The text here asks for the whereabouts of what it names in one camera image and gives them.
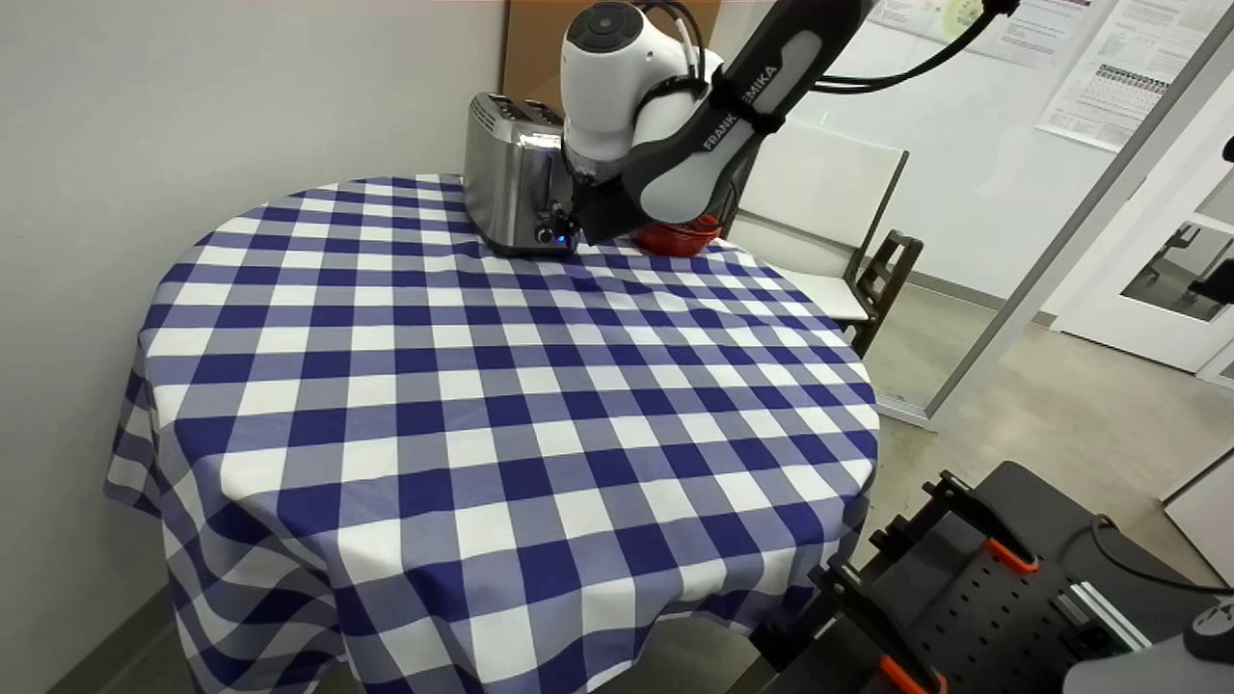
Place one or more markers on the white chair dark frame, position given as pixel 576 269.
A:
pixel 835 217

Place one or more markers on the grey metal post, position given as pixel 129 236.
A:
pixel 1067 232

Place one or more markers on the silver toaster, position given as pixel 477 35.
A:
pixel 515 174

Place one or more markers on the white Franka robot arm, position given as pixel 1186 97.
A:
pixel 669 102

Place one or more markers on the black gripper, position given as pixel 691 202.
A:
pixel 602 206

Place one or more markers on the large white wall poster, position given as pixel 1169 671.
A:
pixel 1139 73

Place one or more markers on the blue white checkered tablecloth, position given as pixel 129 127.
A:
pixel 489 439

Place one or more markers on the small wall poster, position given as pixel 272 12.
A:
pixel 988 26

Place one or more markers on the orange black clamp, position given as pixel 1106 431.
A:
pixel 890 639
pixel 988 521

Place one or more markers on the red bowl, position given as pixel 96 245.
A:
pixel 682 236

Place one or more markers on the white door with window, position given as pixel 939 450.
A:
pixel 1169 274

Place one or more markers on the black equipment with orange parts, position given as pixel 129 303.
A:
pixel 1016 591

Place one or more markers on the white box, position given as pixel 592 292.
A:
pixel 1204 515

